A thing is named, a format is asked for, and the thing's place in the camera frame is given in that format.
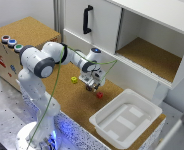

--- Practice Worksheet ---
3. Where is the white cabinet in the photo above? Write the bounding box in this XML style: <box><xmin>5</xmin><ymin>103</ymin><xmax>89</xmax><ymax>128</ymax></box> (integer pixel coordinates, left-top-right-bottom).
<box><xmin>61</xmin><ymin>0</ymin><xmax>184</xmax><ymax>106</ymax></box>

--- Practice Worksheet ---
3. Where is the red button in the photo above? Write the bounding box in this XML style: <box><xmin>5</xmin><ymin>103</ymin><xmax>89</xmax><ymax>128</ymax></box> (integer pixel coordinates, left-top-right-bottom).
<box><xmin>0</xmin><ymin>34</ymin><xmax>11</xmax><ymax>44</ymax></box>

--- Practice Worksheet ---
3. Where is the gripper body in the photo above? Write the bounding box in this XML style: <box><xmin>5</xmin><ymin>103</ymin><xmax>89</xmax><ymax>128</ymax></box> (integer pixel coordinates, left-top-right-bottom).
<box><xmin>79</xmin><ymin>67</ymin><xmax>106</xmax><ymax>89</ymax></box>

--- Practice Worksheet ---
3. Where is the black door handle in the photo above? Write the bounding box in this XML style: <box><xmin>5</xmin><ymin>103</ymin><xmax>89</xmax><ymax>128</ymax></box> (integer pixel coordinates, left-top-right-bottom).
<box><xmin>82</xmin><ymin>4</ymin><xmax>95</xmax><ymax>36</ymax></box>

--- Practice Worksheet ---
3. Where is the green cable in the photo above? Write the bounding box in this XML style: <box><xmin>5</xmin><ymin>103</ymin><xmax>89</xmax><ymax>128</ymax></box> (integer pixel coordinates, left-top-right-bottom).
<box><xmin>25</xmin><ymin>44</ymin><xmax>119</xmax><ymax>150</ymax></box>

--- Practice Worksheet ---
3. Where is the white plastic box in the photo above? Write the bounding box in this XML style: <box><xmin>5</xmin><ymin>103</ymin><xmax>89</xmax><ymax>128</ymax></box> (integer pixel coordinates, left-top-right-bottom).
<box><xmin>88</xmin><ymin>88</ymin><xmax>164</xmax><ymax>150</ymax></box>

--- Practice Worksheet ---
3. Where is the white sliding door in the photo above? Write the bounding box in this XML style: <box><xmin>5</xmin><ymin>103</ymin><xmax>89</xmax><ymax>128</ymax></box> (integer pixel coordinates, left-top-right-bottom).
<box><xmin>64</xmin><ymin>0</ymin><xmax>123</xmax><ymax>56</ymax></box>

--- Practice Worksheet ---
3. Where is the yellow block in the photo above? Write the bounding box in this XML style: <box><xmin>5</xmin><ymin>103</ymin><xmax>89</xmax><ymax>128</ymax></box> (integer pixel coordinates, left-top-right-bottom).
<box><xmin>70</xmin><ymin>76</ymin><xmax>79</xmax><ymax>84</ymax></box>

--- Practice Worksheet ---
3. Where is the green button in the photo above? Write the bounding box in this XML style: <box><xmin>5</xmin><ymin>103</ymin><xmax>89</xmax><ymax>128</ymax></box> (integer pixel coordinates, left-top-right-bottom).
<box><xmin>13</xmin><ymin>43</ymin><xmax>25</xmax><ymax>54</ymax></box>

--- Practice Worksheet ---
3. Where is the blue button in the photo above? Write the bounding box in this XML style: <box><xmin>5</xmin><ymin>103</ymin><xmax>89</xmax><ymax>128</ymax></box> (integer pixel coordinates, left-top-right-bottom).
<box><xmin>7</xmin><ymin>38</ymin><xmax>18</xmax><ymax>48</ymax></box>

